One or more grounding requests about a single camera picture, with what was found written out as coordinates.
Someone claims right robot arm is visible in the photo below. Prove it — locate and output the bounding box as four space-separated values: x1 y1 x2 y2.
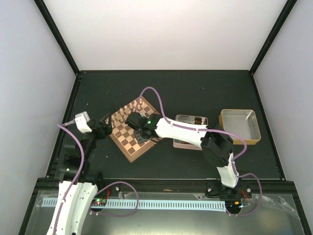
125 112 240 198

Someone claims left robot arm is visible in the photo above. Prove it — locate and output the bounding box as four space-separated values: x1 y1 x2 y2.
47 112 112 235

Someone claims white chess pieces group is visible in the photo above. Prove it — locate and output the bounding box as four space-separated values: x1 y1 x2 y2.
111 99 147 124

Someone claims wooden chess board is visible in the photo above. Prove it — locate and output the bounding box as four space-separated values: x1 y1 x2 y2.
110 97 160 163

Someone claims pile of dark chess pieces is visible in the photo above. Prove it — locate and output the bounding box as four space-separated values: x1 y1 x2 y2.
194 117 202 125

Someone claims pink metal tin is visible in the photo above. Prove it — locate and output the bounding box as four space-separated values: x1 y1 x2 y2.
173 114 208 151

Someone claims gold metal tin lid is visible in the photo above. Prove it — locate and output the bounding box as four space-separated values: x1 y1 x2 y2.
219 109 261 145

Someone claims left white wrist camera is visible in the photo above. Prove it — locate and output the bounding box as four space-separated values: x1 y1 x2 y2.
74 111 92 134

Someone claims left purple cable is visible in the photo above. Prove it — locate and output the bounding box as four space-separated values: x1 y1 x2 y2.
50 121 86 235

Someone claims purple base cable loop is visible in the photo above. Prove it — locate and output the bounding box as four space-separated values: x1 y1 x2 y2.
89 181 139 217

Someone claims light blue cable duct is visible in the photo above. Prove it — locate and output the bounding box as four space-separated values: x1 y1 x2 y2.
43 197 226 212

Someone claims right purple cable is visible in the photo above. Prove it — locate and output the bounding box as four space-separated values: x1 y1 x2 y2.
138 87 264 217

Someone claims black frame post left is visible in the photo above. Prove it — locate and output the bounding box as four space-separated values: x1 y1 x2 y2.
34 0 80 75

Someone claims black frame post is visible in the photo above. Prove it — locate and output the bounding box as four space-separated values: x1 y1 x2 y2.
249 0 297 75
34 0 80 75

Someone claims black frame post right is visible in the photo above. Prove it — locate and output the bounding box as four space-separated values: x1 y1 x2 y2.
249 0 297 75

